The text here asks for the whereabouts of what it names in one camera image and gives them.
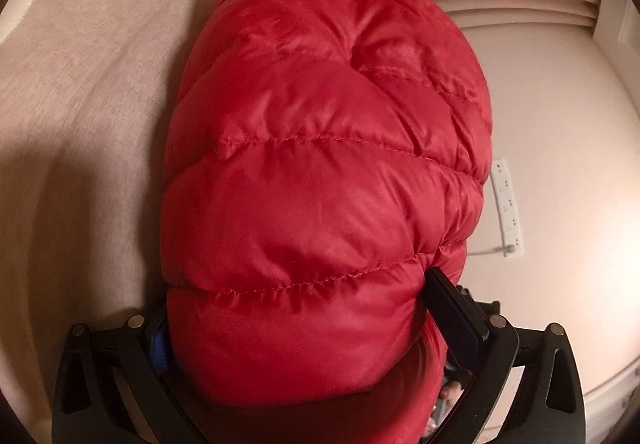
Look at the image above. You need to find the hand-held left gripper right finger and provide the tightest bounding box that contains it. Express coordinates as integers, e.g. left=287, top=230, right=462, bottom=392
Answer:
left=424, top=266, right=584, bottom=444

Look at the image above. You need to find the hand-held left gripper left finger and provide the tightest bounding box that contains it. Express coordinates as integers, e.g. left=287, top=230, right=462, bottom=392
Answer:
left=52, top=313, right=213, bottom=444

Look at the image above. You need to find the deep red down jacket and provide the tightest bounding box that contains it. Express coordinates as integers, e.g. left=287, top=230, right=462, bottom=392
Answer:
left=160, top=0, right=494, bottom=444

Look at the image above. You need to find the white power strip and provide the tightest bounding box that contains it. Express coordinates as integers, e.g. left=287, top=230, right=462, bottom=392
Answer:
left=490, top=159, right=526, bottom=257

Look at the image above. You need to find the polka dot bed blanket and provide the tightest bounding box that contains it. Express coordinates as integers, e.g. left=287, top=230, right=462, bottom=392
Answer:
left=0, top=0, right=261, bottom=444

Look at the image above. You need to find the white power cable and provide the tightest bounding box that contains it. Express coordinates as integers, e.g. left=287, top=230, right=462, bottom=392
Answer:
left=467, top=245, right=517, bottom=258

